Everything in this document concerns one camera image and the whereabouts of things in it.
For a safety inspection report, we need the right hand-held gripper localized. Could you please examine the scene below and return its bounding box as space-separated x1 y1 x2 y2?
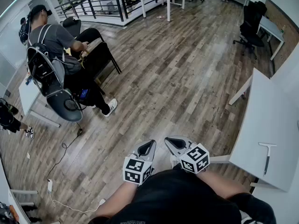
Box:
164 136 210 174

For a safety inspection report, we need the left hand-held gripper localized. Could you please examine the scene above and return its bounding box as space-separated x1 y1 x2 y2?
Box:
123 139 157 186

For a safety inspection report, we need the white squeegee with black handle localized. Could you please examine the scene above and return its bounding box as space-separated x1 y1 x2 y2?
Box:
258 142 278 176

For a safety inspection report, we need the person's right forearm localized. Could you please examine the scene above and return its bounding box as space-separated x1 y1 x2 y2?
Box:
196 170 252 200

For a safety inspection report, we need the person's left forearm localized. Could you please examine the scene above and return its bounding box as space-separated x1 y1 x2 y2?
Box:
93 182 141 219

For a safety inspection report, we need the person's white shoe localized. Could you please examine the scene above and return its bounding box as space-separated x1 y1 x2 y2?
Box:
171 154 181 169

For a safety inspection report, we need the person's dark shirt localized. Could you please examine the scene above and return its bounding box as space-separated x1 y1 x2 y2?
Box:
88 168 278 224

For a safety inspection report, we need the white curved desk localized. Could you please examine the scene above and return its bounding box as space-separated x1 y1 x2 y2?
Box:
228 68 299 193

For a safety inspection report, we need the dark round stool seat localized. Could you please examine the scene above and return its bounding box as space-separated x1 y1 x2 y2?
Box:
46 89 84 123

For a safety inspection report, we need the white low table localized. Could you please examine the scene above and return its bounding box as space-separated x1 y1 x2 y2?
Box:
18 77 61 128

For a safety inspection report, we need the black chair backrest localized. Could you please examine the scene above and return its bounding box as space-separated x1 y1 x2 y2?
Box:
62 16 82 38

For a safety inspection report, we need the white rectangular desk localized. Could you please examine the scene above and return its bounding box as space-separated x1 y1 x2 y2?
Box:
256 16 286 61

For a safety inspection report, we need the black metal railing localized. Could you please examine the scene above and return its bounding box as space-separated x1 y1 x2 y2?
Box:
54 0 164 23

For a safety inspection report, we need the black floor cable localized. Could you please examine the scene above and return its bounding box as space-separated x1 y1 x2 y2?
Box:
46 122 83 182

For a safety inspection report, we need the white floor cable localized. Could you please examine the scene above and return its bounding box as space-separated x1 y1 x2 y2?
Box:
49 190 106 214

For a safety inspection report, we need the white metal frame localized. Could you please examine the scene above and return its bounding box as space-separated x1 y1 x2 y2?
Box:
8 188 39 224

